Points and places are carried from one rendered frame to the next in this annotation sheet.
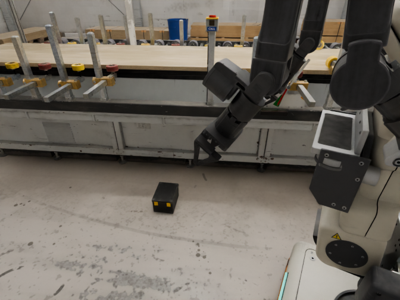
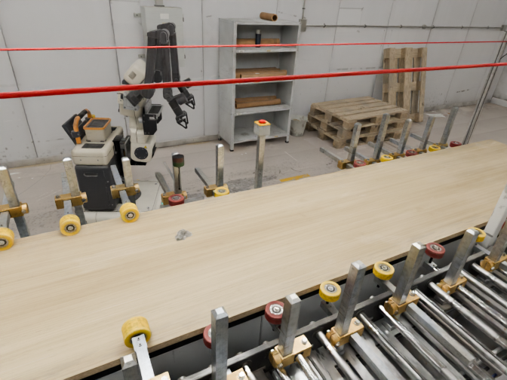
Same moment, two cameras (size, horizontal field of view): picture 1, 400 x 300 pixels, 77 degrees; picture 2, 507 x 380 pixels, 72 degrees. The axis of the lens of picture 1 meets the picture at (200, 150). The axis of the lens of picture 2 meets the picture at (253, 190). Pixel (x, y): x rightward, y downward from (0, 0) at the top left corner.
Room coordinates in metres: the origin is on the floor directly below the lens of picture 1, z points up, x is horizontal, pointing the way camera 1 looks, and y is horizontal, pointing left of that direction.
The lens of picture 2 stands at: (3.15, -1.17, 1.88)
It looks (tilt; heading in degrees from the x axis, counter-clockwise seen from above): 30 degrees down; 145
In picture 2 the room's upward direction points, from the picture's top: 4 degrees clockwise
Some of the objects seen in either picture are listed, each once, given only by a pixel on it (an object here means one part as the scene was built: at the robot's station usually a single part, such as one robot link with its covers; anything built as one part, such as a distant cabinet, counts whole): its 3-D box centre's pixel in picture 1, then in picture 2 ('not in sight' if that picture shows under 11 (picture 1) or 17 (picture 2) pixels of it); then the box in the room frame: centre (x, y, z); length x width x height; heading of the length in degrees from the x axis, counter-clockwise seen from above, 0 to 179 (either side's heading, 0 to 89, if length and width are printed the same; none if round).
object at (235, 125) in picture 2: not in sight; (256, 85); (-0.67, 1.41, 0.78); 0.90 x 0.45 x 1.55; 84
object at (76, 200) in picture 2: not in sight; (71, 200); (1.50, -1.10, 0.95); 0.14 x 0.06 x 0.05; 84
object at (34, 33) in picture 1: (21, 35); not in sight; (7.90, 5.14, 0.23); 2.41 x 0.77 x 0.17; 176
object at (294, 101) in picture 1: (285, 100); (182, 206); (1.53, -0.55, 0.75); 0.26 x 0.01 x 0.10; 84
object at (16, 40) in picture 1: (28, 74); (400, 148); (1.72, 1.16, 0.87); 0.04 x 0.04 x 0.48; 84
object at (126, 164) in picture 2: (335, 80); (130, 199); (1.52, -0.83, 0.89); 0.04 x 0.04 x 0.48; 84
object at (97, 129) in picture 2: not in sight; (98, 129); (0.38, -0.75, 0.87); 0.23 x 0.15 x 0.11; 152
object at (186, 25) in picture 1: (178, 33); not in sight; (7.31, 0.56, 0.36); 0.59 x 0.57 x 0.73; 174
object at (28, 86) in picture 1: (30, 86); (388, 153); (1.65, 1.13, 0.81); 0.43 x 0.03 x 0.04; 174
